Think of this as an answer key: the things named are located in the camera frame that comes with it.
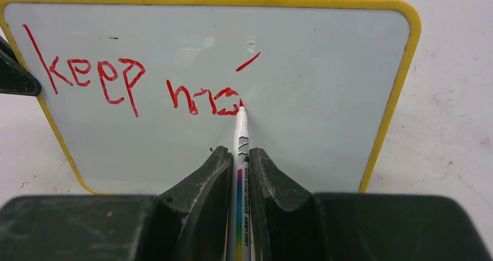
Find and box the white marker pen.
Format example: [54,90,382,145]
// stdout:
[226,104,251,260]

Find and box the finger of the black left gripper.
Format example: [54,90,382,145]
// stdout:
[0,37,41,96]

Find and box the yellow framed whiteboard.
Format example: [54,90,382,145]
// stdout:
[1,0,421,194]

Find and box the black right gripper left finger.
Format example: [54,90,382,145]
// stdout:
[158,146,232,260]

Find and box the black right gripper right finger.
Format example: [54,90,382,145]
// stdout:
[249,148,320,260]

